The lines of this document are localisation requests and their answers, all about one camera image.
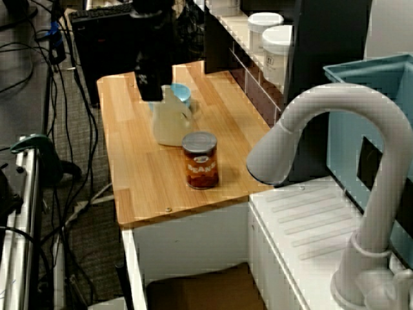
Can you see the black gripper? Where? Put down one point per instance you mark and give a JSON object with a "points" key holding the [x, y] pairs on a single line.
{"points": [[153, 66]]}

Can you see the light blue bowl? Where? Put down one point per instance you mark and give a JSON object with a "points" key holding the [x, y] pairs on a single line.
{"points": [[181, 93]]}

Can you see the cream detergent bottle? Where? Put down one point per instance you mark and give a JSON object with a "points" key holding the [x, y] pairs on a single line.
{"points": [[169, 122]]}

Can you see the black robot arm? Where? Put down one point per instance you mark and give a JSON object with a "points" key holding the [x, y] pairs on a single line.
{"points": [[155, 32]]}

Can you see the black computer tower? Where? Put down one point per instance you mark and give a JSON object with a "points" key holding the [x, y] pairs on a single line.
{"points": [[103, 51]]}

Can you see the brown beans can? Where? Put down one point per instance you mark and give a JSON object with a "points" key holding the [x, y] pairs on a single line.
{"points": [[200, 161]]}

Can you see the black keyboard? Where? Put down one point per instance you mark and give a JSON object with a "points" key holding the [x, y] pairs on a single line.
{"points": [[103, 13]]}

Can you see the cream backsplash ledge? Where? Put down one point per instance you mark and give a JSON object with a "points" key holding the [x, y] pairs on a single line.
{"points": [[238, 32]]}

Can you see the white lidded plastic jar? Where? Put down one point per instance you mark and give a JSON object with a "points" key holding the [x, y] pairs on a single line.
{"points": [[276, 55], [263, 29]]}

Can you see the dark grey upright panel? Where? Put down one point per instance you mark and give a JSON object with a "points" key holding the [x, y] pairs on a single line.
{"points": [[322, 48]]}

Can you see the teal plastic bin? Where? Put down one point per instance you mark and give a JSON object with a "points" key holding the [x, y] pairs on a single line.
{"points": [[345, 129]]}

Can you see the white toy sink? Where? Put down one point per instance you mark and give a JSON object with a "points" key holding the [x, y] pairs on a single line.
{"points": [[309, 219]]}

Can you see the grey toy faucet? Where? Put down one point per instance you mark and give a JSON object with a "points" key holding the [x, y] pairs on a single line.
{"points": [[374, 210]]}

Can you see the aluminium frame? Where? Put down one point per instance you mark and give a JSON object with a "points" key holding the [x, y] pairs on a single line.
{"points": [[29, 210]]}

